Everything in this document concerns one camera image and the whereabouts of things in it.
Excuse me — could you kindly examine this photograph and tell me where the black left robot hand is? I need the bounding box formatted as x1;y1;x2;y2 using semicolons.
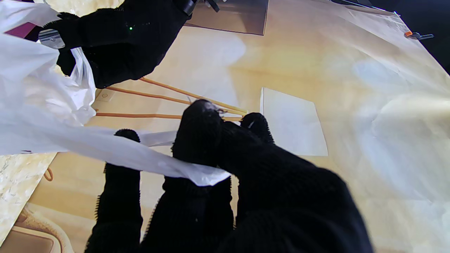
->
44;0;192;89

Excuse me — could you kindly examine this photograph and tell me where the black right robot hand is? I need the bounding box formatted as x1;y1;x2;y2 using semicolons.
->
86;99;374;253

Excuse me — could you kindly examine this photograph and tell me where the white plastic bag orange logo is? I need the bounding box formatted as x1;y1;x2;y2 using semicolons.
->
0;0;232;187

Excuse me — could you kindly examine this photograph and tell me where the black gift box pink inside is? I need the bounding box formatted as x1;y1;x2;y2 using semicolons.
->
5;22;38;39

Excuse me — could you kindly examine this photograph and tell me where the orange black spring clamp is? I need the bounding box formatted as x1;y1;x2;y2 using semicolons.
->
404;31;435;40

